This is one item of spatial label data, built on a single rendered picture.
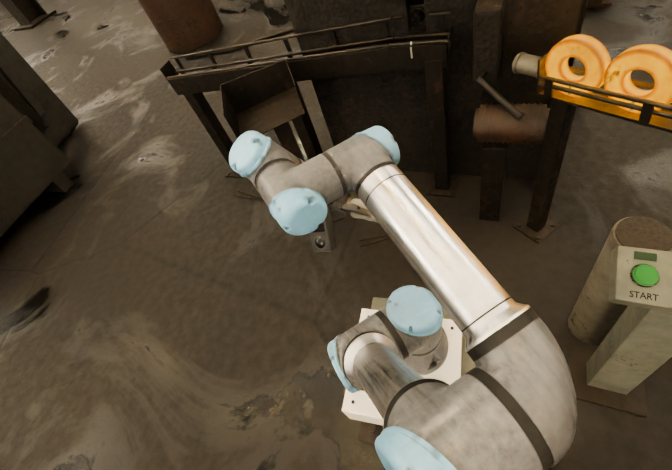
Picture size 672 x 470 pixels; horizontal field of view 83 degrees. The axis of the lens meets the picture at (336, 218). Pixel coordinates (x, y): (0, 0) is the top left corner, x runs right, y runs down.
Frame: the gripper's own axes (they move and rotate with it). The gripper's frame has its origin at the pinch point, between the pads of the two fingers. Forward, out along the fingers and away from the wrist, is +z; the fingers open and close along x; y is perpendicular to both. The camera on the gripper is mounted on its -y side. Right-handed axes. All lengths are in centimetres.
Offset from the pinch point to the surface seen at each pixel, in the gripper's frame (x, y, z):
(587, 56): -47, 47, 25
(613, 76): -51, 41, 27
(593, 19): -54, 172, 155
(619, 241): -48, 2, 35
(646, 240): -53, 3, 37
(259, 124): 54, 48, 11
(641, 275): -51, -8, 22
